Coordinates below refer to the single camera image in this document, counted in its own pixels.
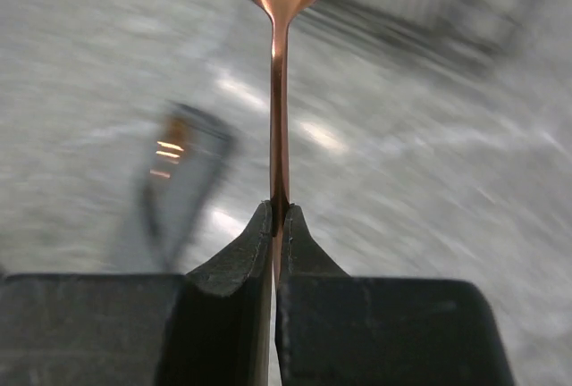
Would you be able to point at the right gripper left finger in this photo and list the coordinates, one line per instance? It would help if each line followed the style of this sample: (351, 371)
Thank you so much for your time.
(206, 327)

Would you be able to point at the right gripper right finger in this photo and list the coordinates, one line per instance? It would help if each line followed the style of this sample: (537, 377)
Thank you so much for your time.
(336, 329)

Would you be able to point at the copper fork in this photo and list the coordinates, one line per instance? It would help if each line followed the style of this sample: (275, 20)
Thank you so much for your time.
(281, 13)

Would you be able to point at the grey cloth napkin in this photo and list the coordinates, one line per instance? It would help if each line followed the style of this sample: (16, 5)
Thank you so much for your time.
(182, 166)

